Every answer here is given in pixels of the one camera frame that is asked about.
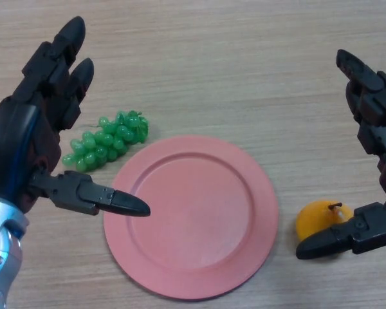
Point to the green grape bunch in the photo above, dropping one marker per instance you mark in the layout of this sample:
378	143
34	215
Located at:
106	141

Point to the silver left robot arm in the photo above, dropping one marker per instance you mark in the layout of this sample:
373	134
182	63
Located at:
1	257

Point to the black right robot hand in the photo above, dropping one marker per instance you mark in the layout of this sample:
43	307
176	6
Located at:
373	99

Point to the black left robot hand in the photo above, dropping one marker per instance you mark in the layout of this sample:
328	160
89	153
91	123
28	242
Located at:
22	138

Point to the yellow pear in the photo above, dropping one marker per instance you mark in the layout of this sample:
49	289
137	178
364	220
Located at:
313	217

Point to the pink round plate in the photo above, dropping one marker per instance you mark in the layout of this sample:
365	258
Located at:
193	219

